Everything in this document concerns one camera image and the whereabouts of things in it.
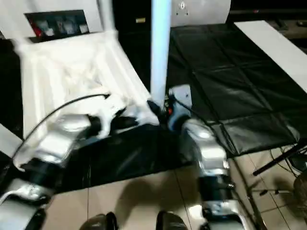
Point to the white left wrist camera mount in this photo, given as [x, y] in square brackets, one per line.
[105, 122]

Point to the black left robot foot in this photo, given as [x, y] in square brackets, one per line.
[98, 221]

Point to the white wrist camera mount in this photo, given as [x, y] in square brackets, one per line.
[105, 122]
[182, 93]

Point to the metal stand frame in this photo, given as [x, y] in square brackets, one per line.
[271, 191]

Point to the white plastic table leg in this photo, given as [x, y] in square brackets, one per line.
[159, 48]
[105, 14]
[8, 141]

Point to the white plastic table top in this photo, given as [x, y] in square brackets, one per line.
[60, 60]

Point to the white flat board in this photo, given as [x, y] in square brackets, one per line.
[271, 43]

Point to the black work mat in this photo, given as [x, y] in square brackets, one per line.
[227, 72]

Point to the black right robot foot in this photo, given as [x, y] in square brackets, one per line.
[171, 221]

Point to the small white box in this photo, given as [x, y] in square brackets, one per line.
[84, 29]

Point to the black device with red light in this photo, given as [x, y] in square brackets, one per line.
[263, 12]

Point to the black pole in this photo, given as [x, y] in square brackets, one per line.
[275, 163]

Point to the red box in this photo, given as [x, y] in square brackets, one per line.
[37, 31]

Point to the white cabinet with glass doors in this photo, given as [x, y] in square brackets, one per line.
[91, 19]

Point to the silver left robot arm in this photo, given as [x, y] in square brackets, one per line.
[57, 143]

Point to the black robot foot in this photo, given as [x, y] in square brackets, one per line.
[98, 221]
[171, 221]

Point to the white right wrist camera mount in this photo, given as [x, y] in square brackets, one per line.
[182, 93]

